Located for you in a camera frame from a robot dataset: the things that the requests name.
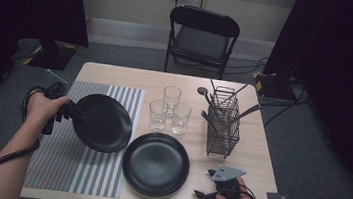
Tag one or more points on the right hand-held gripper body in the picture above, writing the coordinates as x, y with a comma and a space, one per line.
229, 191

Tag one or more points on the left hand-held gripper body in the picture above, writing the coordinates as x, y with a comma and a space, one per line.
55, 89

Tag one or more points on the black round plate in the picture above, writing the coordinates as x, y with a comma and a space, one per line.
104, 125
156, 164

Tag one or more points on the clear drinking glass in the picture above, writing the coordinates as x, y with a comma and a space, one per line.
180, 121
157, 119
171, 102

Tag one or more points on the person's left hand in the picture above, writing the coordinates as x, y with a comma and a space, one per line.
41, 109

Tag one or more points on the stand base with hazard tape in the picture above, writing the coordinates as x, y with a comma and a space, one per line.
51, 60
273, 87

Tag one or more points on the grey tape piece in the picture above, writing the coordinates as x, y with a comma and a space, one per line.
275, 196

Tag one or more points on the grey white striped placemat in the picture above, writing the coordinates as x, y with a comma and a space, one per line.
95, 174

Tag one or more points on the dark metal spoon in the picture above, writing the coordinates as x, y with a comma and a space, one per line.
203, 90

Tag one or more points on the thin metal rod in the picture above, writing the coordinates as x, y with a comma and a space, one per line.
241, 88
212, 84

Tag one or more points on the black curtain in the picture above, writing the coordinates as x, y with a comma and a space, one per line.
24, 1
352, 66

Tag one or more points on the black folding chair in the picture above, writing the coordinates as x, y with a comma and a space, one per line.
200, 45

